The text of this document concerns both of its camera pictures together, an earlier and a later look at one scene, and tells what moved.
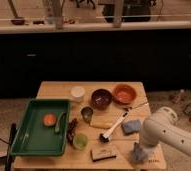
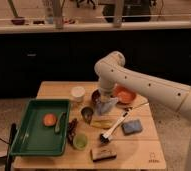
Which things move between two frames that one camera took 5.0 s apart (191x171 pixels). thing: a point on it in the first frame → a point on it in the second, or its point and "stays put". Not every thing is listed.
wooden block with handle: [102, 153] stays put
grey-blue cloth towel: [138, 152] → [102, 107]
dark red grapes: [71, 131] stays put
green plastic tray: [33, 137] stays put
